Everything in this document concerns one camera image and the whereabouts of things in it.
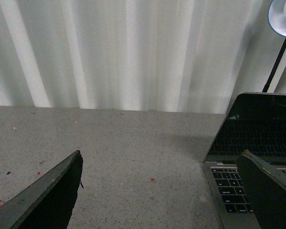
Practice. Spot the blue desk lamp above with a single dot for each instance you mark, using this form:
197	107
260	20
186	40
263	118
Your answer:
277	20

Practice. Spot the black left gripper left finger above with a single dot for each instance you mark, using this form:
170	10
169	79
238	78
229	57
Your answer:
49	201

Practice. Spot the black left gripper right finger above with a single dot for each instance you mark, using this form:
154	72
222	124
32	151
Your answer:
265	187

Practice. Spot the grey laptop black keyboard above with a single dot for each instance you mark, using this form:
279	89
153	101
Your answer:
256	122

